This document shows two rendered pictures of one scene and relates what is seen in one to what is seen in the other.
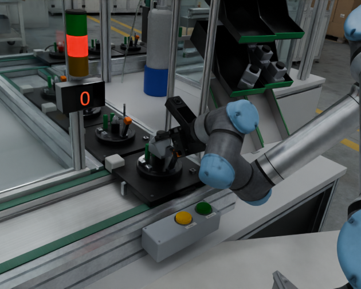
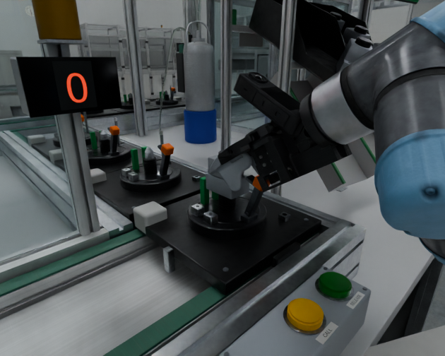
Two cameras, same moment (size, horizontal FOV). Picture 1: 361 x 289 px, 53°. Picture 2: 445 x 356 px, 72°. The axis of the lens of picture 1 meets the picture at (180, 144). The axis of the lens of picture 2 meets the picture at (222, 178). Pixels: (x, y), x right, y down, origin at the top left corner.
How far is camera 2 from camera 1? 0.56 m
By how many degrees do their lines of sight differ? 6
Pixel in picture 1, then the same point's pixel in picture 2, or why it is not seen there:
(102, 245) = not seen: outside the picture
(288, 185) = not seen: hidden behind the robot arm
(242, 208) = (369, 271)
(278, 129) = not seen: hidden behind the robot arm
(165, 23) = (203, 56)
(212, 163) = not seen: outside the picture
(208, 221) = (354, 313)
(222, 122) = (419, 56)
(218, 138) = (425, 91)
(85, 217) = (92, 330)
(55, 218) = (25, 342)
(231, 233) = (377, 325)
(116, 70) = (152, 123)
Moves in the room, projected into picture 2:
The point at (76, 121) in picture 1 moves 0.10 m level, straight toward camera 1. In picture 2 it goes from (70, 142) to (61, 162)
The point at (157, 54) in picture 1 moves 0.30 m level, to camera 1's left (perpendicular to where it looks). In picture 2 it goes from (198, 93) to (131, 93)
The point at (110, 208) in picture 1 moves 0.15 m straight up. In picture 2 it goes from (145, 302) to (133, 208)
